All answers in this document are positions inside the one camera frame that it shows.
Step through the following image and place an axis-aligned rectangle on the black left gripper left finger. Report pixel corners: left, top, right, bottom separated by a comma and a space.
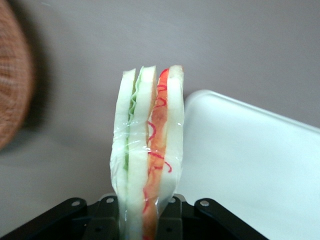
0, 194, 121, 240

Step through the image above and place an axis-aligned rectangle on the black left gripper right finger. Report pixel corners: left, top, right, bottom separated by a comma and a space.
155, 195, 270, 240

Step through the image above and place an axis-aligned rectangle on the triangle sandwich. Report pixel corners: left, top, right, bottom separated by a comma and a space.
109, 64, 186, 240

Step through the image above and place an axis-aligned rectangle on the cream rectangular tray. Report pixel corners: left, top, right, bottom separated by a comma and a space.
176, 89, 320, 240

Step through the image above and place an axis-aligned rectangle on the brown wicker basket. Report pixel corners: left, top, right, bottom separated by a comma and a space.
0, 0, 35, 151

